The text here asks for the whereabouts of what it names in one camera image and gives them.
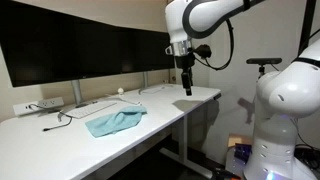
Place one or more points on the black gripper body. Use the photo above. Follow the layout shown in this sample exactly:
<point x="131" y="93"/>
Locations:
<point x="185" y="61"/>

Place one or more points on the light blue terry towel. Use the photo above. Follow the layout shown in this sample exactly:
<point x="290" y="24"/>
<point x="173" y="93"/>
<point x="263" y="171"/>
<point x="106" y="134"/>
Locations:
<point x="113" y="121"/>

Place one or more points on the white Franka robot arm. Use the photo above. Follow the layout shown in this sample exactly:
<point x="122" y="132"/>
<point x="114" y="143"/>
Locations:
<point x="290" y="93"/>

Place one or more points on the black desk control panel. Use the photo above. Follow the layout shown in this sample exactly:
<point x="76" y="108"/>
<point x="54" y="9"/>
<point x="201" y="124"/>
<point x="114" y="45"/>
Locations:
<point x="217" y="96"/>

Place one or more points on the smaller black computer monitor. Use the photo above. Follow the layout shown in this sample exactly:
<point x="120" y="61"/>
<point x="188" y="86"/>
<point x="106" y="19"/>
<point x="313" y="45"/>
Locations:
<point x="151" y="50"/>

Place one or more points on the grey monitor stand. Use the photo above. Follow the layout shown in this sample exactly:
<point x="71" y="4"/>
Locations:
<point x="145" y="81"/>
<point x="77" y="91"/>

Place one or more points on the small white round figure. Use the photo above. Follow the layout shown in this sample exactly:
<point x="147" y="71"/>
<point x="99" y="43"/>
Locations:
<point x="120" y="91"/>

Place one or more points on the light brown wooden board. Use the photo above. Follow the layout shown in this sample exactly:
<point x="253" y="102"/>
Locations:
<point x="238" y="138"/>

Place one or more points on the blue electronic box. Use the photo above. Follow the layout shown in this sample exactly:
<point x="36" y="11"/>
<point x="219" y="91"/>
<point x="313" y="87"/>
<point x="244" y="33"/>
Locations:
<point x="242" y="152"/>

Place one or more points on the red and black tool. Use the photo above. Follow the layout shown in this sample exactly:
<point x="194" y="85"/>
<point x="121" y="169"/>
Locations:
<point x="223" y="174"/>

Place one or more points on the white slim keyboard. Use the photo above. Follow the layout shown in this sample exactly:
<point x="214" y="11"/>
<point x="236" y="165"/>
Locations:
<point x="90" y="109"/>

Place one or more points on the large black computer monitor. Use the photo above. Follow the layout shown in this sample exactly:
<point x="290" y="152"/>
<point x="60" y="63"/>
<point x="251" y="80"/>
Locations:
<point x="60" y="43"/>

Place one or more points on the black vertical pole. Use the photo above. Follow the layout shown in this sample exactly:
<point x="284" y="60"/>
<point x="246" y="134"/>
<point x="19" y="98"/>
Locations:
<point x="307" y="23"/>

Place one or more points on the white power strip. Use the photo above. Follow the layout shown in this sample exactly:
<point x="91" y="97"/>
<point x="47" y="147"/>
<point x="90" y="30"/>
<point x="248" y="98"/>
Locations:
<point x="36" y="106"/>

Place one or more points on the white desk leg frame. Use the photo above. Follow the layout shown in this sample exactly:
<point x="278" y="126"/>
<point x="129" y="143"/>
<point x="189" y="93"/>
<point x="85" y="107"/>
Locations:
<point x="183" y="140"/>

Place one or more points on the black camera tripod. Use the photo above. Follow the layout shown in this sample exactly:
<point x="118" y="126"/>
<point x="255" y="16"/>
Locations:
<point x="261" y="70"/>

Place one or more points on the black bar camera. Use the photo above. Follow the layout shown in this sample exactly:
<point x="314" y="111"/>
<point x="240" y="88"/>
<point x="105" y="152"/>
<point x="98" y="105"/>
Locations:
<point x="264" y="60"/>

